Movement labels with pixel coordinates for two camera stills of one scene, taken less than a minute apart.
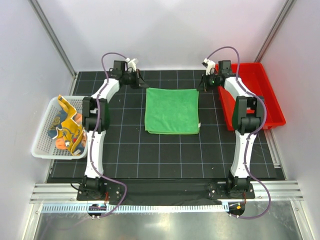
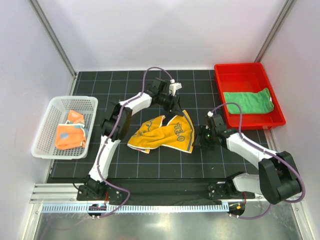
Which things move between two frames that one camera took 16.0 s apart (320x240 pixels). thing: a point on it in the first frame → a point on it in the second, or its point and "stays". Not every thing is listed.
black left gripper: x=139 y=82 → x=176 y=109
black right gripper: x=202 y=87 → x=202 y=129
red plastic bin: x=254 y=76 stays
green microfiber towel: x=172 y=111 → x=250 y=103
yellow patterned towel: x=73 y=134 → x=179 y=134
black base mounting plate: x=166 y=192 stays
